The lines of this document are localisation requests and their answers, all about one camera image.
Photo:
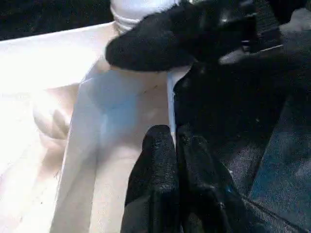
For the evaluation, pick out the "white plastic table top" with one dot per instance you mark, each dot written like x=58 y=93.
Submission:
x=36 y=72

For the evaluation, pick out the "black plastic mat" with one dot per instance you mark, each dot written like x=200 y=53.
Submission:
x=267 y=121

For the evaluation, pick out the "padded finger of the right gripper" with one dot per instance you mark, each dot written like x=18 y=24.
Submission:
x=170 y=41

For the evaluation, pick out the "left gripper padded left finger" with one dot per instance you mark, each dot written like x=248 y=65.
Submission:
x=155 y=182

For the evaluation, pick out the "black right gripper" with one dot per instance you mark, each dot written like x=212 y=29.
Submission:
x=267 y=29

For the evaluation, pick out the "white plastic table leg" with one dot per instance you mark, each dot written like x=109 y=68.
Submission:
x=136 y=9

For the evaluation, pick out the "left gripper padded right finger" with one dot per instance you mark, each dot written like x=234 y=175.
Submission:
x=204 y=191

